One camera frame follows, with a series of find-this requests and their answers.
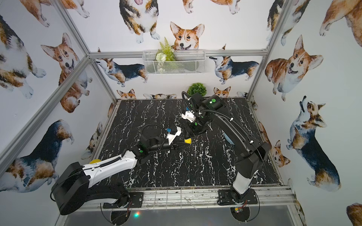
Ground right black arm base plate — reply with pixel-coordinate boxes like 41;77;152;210
217;188;259;206

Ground green fern with white flower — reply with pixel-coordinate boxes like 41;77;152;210
155;38;177;73

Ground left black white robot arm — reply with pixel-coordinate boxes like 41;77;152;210
51;135;191;216

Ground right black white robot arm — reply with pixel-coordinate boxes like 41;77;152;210
182;91;270;203

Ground white wire wall basket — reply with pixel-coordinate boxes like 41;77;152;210
142;50;206;75

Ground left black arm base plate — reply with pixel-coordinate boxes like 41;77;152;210
102;192;144;209

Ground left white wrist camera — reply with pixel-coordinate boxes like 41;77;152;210
166;126;182;145

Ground potted green plant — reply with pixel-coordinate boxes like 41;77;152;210
187;82;207;97

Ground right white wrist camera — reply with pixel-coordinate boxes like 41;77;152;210
182;111;196;122

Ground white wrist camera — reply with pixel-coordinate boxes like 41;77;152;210
182;111;196;122
166;126;182;145

